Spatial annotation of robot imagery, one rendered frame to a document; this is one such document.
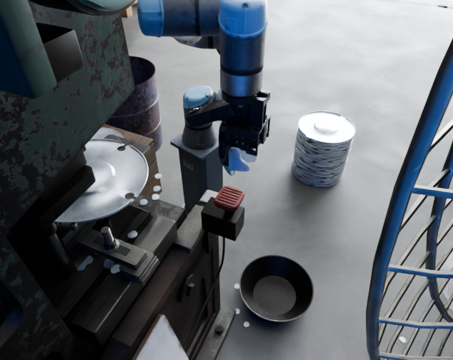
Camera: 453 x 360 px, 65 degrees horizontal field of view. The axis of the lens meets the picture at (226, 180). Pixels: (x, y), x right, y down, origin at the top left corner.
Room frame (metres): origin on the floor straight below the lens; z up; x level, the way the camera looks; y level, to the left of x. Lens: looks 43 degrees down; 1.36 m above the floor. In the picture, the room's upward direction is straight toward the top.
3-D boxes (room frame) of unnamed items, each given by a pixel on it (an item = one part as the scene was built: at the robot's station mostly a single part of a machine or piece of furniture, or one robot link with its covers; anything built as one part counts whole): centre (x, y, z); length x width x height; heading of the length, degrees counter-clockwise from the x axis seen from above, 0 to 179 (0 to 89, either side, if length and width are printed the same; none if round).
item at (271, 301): (0.76, -0.20, 0.04); 0.30 x 0.30 x 0.07
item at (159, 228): (0.51, 0.39, 0.68); 0.45 x 0.30 x 0.06; 66
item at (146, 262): (0.44, 0.23, 0.76); 0.17 x 0.06 x 0.10; 66
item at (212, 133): (1.24, 0.11, 0.50); 0.15 x 0.15 x 0.10
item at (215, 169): (1.24, 0.11, 0.23); 0.19 x 0.19 x 0.45; 50
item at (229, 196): (0.59, -0.01, 0.72); 0.07 x 0.06 x 0.08; 156
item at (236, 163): (0.56, -0.02, 0.88); 0.06 x 0.03 x 0.09; 66
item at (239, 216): (0.60, 0.01, 0.62); 0.10 x 0.06 x 0.20; 66
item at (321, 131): (1.54, -0.52, 0.31); 0.29 x 0.29 x 0.01
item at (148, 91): (1.81, 0.60, 0.24); 0.42 x 0.42 x 0.48
